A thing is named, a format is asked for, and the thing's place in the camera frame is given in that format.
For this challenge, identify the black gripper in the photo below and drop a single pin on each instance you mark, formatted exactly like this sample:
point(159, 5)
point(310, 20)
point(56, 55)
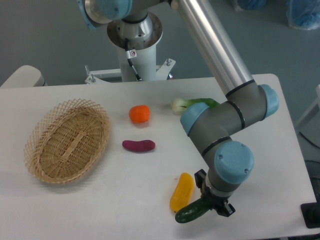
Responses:
point(213, 201)

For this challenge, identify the dark green cucumber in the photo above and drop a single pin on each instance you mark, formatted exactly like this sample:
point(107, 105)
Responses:
point(193, 211)

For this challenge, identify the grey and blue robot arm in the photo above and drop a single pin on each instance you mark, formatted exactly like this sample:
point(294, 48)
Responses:
point(229, 162)

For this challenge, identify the yellow squash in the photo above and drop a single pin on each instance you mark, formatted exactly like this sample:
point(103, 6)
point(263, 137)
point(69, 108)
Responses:
point(182, 193)

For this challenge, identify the purple sweet potato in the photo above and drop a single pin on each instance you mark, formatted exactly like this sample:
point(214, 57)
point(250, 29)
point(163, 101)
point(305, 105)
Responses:
point(139, 146)

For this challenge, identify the green bok choy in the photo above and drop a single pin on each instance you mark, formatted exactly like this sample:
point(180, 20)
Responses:
point(179, 105)

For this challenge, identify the black device at edge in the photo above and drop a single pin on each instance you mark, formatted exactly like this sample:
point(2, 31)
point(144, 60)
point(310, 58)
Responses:
point(311, 214)

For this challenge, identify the woven wicker basket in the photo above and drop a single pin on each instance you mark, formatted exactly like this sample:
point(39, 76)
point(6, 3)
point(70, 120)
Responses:
point(67, 142)

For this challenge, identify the blue plastic bag right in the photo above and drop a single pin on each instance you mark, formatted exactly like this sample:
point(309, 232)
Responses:
point(303, 14)

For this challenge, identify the white chair back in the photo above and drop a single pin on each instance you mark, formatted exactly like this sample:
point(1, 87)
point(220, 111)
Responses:
point(25, 77)

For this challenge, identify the white table leg frame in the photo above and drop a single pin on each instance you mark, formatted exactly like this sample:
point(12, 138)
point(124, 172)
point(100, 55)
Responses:
point(310, 112)

